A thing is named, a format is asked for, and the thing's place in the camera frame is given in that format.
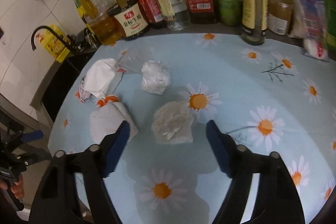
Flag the red-white wrapper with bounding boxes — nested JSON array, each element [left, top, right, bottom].
[[75, 76, 92, 103]]

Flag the white plastic-wrapped ball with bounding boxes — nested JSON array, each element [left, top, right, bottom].
[[141, 60, 171, 95]]

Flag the person's left hand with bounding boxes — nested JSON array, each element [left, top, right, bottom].
[[0, 174, 25, 200]]

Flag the blue daisy tablecloth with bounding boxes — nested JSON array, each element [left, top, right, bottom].
[[47, 32, 336, 224]]

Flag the crumpled white paper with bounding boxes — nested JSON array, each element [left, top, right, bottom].
[[83, 58, 122, 99]]

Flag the yellow dish soap bottle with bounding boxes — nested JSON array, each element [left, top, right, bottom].
[[34, 29, 70, 63]]

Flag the black sink faucet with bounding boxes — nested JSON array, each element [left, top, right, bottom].
[[31, 25, 79, 55]]

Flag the green-label dark bottle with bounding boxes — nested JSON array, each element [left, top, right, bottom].
[[73, 0, 98, 26]]

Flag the blue-white plastic bag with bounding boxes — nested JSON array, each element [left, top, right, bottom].
[[290, 0, 329, 61]]

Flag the soy sauce jug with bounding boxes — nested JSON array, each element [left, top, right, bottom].
[[101, 0, 150, 40]]

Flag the small glass jar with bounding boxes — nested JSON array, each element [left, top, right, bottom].
[[268, 0, 293, 35]]

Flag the large cooking oil jug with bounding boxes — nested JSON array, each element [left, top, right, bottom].
[[89, 0, 121, 47]]

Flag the green carton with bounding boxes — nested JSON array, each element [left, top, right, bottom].
[[325, 0, 336, 53]]

